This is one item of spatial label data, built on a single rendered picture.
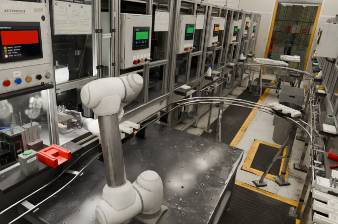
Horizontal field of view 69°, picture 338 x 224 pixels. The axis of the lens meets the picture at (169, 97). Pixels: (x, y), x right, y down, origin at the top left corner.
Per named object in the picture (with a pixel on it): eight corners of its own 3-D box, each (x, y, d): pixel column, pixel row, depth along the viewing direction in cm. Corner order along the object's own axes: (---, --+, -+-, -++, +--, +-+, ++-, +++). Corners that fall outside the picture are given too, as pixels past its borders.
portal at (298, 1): (302, 81, 842) (323, -1, 759) (261, 74, 901) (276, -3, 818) (302, 80, 850) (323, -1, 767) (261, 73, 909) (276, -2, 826)
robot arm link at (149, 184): (167, 206, 147) (170, 175, 140) (143, 221, 135) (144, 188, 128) (151, 191, 158) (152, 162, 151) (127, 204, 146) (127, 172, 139)
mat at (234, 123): (226, 163, 328) (227, 162, 328) (186, 149, 354) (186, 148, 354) (275, 80, 822) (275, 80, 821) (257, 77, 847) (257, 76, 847)
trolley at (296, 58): (296, 91, 701) (304, 58, 671) (274, 88, 719) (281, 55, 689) (292, 85, 777) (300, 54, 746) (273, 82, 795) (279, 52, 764)
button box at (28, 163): (26, 176, 136) (24, 158, 133) (17, 171, 140) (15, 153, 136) (39, 169, 143) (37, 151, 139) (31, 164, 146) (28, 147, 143)
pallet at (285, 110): (265, 110, 304) (267, 102, 301) (273, 108, 311) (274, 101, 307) (292, 122, 274) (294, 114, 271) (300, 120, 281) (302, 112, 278)
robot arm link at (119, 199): (145, 218, 132) (108, 240, 118) (129, 207, 144) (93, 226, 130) (127, 75, 122) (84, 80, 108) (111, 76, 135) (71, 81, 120)
